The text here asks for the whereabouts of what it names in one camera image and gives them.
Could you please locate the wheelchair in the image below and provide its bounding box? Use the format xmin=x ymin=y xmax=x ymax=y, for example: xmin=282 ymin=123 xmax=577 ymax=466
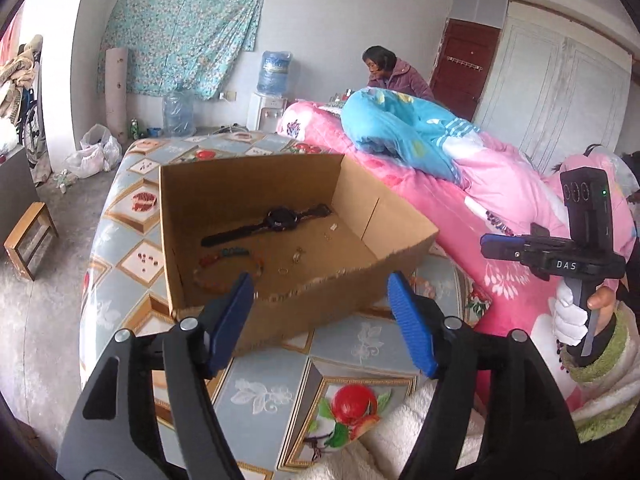
xmin=20 ymin=85 xmax=43 ymax=166

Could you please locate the white water dispenser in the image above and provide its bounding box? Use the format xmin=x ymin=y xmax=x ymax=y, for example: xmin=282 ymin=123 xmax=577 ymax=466
xmin=247 ymin=92 xmax=288 ymax=133

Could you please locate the brown wooden door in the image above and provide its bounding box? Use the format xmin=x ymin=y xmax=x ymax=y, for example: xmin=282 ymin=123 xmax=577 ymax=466
xmin=430 ymin=19 xmax=501 ymax=121

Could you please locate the white plastic bag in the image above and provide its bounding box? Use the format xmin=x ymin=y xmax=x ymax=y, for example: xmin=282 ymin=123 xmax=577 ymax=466
xmin=65 ymin=125 xmax=123 ymax=178

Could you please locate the person's right hand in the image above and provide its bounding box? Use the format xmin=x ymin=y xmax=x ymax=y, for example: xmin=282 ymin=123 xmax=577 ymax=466
xmin=587 ymin=284 xmax=622 ymax=312

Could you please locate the fruit printed tablecloth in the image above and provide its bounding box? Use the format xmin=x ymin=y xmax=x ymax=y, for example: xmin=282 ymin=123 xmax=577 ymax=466
xmin=80 ymin=130 xmax=493 ymax=480

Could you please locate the brown cardboard box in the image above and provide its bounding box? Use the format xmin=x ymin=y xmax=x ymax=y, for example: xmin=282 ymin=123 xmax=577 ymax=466
xmin=159 ymin=154 xmax=440 ymax=356

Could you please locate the blue patterned quilt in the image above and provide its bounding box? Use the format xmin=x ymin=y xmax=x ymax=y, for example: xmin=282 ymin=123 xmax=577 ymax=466
xmin=340 ymin=87 xmax=483 ymax=183

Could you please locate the white wardrobe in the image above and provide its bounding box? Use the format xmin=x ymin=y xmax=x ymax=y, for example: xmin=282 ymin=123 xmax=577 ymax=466
xmin=475 ymin=0 xmax=631 ymax=176

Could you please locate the multicoloured bead bracelet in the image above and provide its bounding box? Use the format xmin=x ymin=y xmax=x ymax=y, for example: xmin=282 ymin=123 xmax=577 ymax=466
xmin=199 ymin=246 xmax=251 ymax=270

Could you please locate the dark grey cabinet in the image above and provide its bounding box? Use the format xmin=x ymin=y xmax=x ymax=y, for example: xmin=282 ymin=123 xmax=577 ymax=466
xmin=0 ymin=145 xmax=38 ymax=246

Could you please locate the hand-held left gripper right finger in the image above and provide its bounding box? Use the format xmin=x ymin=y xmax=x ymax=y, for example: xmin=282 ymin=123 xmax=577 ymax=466
xmin=386 ymin=270 xmax=583 ymax=480

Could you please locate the pink floral blanket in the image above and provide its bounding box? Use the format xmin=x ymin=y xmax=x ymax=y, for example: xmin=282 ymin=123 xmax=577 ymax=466
xmin=277 ymin=100 xmax=601 ymax=411

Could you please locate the pink and white bead bracelet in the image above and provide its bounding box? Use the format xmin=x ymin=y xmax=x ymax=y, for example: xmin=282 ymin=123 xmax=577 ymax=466
xmin=192 ymin=255 xmax=266 ymax=293

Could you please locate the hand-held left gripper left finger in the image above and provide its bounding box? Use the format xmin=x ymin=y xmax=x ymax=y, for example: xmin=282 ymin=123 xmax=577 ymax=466
xmin=56 ymin=271 xmax=256 ymax=480

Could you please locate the tall cardboard tube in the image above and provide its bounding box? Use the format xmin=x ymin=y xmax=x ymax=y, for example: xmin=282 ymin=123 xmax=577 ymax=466
xmin=104 ymin=47 xmax=128 ymax=141

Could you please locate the white fleece garment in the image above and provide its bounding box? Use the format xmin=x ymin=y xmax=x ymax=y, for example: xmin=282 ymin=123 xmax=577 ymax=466
xmin=300 ymin=385 xmax=486 ymax=480

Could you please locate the person's right forearm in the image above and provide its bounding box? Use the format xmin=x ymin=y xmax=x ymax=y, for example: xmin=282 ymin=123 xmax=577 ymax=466
xmin=560 ymin=305 xmax=640 ymax=443

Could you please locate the square face wristwatch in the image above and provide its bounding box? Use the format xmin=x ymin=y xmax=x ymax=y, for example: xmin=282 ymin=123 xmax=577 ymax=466
xmin=201 ymin=203 xmax=333 ymax=247

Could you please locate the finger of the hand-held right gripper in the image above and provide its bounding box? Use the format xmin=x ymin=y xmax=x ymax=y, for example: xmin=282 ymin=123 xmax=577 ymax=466
xmin=481 ymin=244 xmax=525 ymax=262
xmin=480 ymin=232 xmax=526 ymax=250

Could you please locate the clear empty water jug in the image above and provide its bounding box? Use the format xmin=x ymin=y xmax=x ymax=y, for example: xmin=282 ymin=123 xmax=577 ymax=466
xmin=162 ymin=82 xmax=196 ymax=136

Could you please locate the small wooden stool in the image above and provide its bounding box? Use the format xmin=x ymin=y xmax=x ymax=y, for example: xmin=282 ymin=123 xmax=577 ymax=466
xmin=4 ymin=202 xmax=58 ymax=281

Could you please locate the pile of beige clothes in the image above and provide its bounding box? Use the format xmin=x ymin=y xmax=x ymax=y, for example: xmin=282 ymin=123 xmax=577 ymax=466
xmin=0 ymin=35 xmax=43 ymax=121

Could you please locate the teal floral wall cloth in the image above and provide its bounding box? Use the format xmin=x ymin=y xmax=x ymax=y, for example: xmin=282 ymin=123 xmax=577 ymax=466
xmin=100 ymin=0 xmax=266 ymax=101

